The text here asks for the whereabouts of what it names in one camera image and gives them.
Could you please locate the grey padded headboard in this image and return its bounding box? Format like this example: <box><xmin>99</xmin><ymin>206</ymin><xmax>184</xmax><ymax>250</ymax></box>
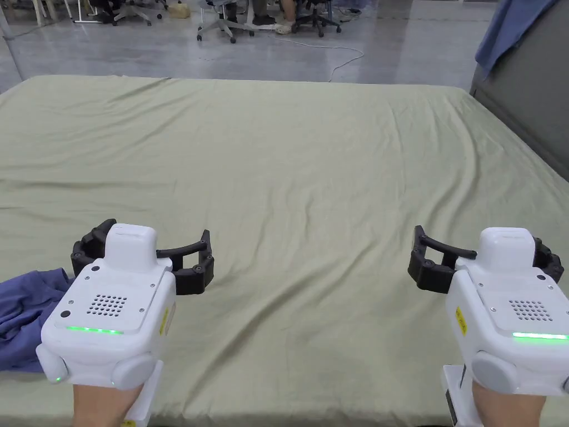
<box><xmin>470</xmin><ymin>0</ymin><xmax>569</xmax><ymax>184</ymax></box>

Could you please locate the grey office chair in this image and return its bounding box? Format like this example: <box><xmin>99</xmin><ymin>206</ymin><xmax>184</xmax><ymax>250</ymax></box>
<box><xmin>197</xmin><ymin>0</ymin><xmax>255</xmax><ymax>44</ymax></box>

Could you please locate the white table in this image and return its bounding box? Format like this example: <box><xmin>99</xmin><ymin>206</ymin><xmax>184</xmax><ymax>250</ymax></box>
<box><xmin>71</xmin><ymin>0</ymin><xmax>109</xmax><ymax>24</ymax></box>

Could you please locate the white floor cable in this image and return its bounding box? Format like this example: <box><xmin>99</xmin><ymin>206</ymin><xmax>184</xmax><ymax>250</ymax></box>
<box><xmin>272</xmin><ymin>32</ymin><xmax>365</xmax><ymax>83</ymax></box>

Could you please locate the person's right hand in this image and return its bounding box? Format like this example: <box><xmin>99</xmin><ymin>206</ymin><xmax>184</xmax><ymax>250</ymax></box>
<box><xmin>466</xmin><ymin>381</ymin><xmax>547</xmax><ymax>427</ymax></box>

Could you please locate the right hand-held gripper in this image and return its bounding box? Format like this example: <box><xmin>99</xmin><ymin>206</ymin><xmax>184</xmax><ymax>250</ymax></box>
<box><xmin>408</xmin><ymin>225</ymin><xmax>569</xmax><ymax>427</ymax></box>

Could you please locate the black office chair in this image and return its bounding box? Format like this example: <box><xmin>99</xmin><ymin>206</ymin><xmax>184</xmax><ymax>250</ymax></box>
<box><xmin>291</xmin><ymin>0</ymin><xmax>343</xmax><ymax>39</ymax></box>
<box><xmin>98</xmin><ymin>0</ymin><xmax>164</xmax><ymax>27</ymax></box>

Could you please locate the dark blue garment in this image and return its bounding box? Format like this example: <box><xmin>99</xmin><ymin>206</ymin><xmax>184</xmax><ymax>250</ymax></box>
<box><xmin>0</xmin><ymin>266</ymin><xmax>76</xmax><ymax>374</ymax></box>

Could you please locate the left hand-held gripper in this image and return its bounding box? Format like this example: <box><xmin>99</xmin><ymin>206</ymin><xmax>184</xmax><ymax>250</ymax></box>
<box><xmin>35</xmin><ymin>219</ymin><xmax>216</xmax><ymax>421</ymax></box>

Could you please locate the bed with pale green sheet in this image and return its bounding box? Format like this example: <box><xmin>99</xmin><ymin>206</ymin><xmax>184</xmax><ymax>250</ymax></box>
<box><xmin>0</xmin><ymin>75</ymin><xmax>569</xmax><ymax>427</ymax></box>

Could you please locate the person's left hand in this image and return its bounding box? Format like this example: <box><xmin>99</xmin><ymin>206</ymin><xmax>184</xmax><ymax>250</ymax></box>
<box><xmin>72</xmin><ymin>381</ymin><xmax>147</xmax><ymax>427</ymax></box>

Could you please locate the blue cloth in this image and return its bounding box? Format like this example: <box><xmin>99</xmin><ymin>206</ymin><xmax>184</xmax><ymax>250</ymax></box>
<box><xmin>475</xmin><ymin>0</ymin><xmax>562</xmax><ymax>81</ymax></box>

